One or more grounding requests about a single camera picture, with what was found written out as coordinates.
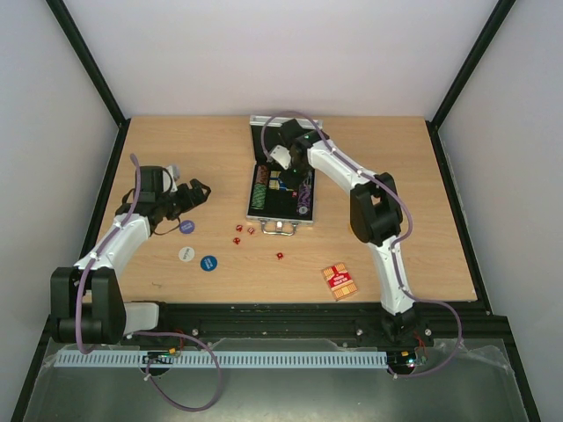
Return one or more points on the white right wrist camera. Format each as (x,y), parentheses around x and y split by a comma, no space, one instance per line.
(281,156)

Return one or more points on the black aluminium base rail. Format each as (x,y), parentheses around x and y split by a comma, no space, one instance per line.
(353,324)

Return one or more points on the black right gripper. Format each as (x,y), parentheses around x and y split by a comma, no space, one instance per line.
(289,177)

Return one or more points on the light blue cable duct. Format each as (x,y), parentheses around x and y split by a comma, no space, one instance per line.
(223,359)

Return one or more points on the purple poker chip stack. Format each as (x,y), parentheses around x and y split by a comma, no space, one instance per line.
(304,200)

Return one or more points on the red card deck box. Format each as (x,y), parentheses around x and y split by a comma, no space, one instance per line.
(339,281)

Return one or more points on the purple round button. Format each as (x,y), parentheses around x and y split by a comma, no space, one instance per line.
(186,227)

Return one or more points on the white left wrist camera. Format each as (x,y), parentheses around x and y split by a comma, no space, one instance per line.
(170,178)

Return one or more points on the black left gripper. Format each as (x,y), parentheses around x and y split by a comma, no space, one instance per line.
(189,200)

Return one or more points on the brown poker chip stack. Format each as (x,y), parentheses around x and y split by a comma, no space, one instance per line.
(262,175)

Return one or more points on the blue round button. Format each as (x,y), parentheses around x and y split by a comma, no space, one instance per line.
(209,263)

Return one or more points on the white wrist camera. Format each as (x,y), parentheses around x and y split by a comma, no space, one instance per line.
(170,178)
(281,156)

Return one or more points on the white dealer button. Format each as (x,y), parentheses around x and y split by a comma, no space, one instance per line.
(186,254)

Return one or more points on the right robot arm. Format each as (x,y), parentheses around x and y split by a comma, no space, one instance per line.
(376,214)

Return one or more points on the green poker chip stack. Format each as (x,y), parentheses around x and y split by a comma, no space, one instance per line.
(258,199)

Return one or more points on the blue gold card deck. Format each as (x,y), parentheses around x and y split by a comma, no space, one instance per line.
(275,182)

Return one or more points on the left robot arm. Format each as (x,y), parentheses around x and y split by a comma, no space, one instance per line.
(86,304)

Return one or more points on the aluminium poker case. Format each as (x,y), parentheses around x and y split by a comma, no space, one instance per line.
(280,200)

